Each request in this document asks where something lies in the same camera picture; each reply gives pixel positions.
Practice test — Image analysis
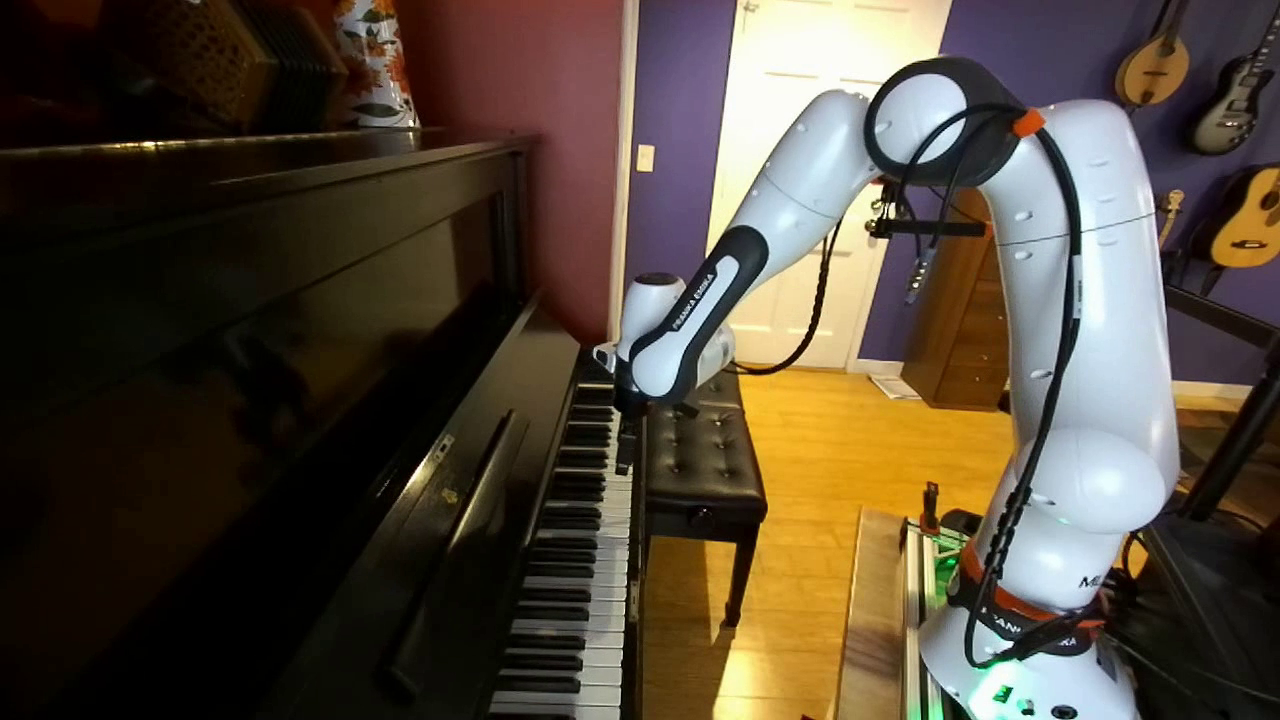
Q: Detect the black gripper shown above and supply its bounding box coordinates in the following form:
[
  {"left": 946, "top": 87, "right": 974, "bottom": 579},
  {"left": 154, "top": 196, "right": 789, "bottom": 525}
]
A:
[{"left": 576, "top": 362, "right": 638, "bottom": 421}]

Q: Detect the black leather piano bench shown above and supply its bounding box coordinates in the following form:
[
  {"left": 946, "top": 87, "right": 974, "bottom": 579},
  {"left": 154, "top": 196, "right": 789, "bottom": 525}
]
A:
[{"left": 642, "top": 362, "right": 770, "bottom": 632}]

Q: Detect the black upright piano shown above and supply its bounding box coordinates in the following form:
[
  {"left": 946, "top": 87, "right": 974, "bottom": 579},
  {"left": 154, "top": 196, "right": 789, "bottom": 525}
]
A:
[{"left": 0, "top": 125, "right": 654, "bottom": 720}]

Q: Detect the figurine on piano top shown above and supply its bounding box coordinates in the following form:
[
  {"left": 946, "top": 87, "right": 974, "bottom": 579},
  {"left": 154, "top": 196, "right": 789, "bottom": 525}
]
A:
[{"left": 330, "top": 0, "right": 422, "bottom": 136}]

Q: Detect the wooden mounting board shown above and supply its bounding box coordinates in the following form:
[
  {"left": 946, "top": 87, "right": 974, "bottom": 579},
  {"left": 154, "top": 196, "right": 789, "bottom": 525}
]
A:
[{"left": 833, "top": 509, "right": 922, "bottom": 720}]

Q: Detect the white panel door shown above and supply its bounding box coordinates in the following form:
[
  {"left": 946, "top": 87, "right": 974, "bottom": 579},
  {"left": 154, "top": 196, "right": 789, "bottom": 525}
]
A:
[{"left": 700, "top": 0, "right": 956, "bottom": 374}]

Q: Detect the brown wooden cabinet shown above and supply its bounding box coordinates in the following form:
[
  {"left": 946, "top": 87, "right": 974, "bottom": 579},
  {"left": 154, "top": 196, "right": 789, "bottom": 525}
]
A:
[{"left": 899, "top": 183, "right": 1019, "bottom": 410}]

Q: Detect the brown wicker basket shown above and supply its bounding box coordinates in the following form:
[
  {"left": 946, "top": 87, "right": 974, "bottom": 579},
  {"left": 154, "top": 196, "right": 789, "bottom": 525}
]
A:
[{"left": 137, "top": 0, "right": 279, "bottom": 132}]

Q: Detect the black stand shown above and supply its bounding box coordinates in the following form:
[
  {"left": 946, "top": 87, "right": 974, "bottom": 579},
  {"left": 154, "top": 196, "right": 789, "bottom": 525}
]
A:
[{"left": 1165, "top": 252, "right": 1280, "bottom": 529}]

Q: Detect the round-bodied mandolin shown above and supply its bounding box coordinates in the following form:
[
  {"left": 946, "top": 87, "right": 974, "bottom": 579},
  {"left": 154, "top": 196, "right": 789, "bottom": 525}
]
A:
[{"left": 1108, "top": 0, "right": 1194, "bottom": 112}]

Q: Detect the black fabric bag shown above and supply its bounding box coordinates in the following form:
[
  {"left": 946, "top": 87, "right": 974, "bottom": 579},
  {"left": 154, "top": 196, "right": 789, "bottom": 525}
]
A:
[{"left": 1115, "top": 505, "right": 1280, "bottom": 720}]

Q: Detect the yellow acoustic guitar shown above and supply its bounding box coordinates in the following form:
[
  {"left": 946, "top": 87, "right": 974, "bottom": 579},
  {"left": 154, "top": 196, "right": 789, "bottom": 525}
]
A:
[{"left": 1202, "top": 163, "right": 1280, "bottom": 276}]

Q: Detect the grey electric guitar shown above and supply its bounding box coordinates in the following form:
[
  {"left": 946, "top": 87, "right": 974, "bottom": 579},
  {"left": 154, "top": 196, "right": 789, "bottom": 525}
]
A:
[{"left": 1189, "top": 9, "right": 1280, "bottom": 161}]

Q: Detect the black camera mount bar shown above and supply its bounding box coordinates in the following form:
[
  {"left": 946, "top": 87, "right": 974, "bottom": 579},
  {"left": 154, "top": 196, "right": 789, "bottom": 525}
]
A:
[{"left": 861, "top": 176, "right": 991, "bottom": 307}]

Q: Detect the aluminium frame rail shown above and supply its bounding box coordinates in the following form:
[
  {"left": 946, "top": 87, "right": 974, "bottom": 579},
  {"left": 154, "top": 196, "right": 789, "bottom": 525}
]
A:
[{"left": 899, "top": 515, "right": 939, "bottom": 720}]

